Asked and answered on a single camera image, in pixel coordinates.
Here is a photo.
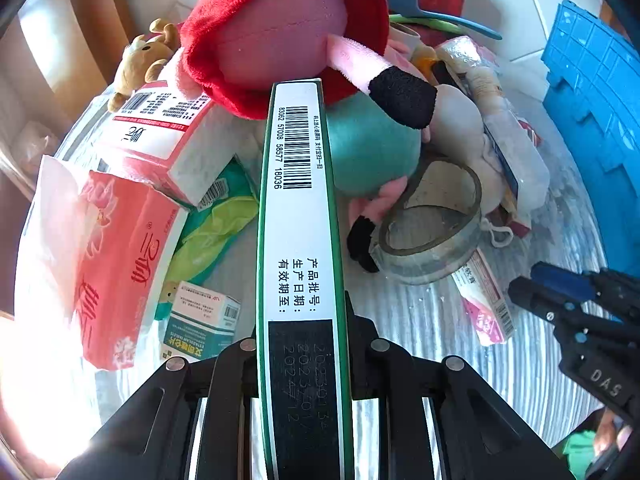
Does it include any green white box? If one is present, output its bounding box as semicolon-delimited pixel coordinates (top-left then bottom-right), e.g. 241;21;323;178
256;79;355;479

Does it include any pink white small box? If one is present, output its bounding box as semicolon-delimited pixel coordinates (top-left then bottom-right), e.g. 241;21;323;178
452;249;514;347

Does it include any teal white medicine box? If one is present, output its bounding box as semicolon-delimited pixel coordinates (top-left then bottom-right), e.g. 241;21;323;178
160;282;241;362

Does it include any clear tape roll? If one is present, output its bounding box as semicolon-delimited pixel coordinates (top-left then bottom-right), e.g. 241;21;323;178
371;153;482;285

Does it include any clear plastic case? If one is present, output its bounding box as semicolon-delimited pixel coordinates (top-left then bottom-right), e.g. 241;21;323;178
436;36;550;214

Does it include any pink open tissue pack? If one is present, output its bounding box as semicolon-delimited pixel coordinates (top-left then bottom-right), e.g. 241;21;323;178
14;156;188;370

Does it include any blue plastic crate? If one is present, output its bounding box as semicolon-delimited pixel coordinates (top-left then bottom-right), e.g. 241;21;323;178
542;0;640;276

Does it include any green snack packet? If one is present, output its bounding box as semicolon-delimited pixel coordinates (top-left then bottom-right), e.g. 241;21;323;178
154;157;258;321

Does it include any small pig plush teal dress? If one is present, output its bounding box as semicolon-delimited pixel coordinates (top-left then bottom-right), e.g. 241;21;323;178
326;92;422;273

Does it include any pink tissue pack with barcode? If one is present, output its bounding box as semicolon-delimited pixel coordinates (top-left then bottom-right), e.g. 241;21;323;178
56;81;255;209

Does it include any green plastic spoon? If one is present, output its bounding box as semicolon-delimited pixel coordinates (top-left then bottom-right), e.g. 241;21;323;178
390;14;464;36

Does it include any cardboard tube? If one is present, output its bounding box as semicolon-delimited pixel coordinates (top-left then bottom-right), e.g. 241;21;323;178
388;22;421;58

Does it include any blue plastic spoon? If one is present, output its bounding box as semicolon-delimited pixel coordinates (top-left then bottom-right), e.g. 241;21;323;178
380;0;504;42

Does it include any brown teddy bear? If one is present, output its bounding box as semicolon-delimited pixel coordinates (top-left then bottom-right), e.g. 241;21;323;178
107;18;180;113

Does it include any pig plush red dress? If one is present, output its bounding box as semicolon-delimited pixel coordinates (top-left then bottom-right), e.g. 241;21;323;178
164;0;437;130

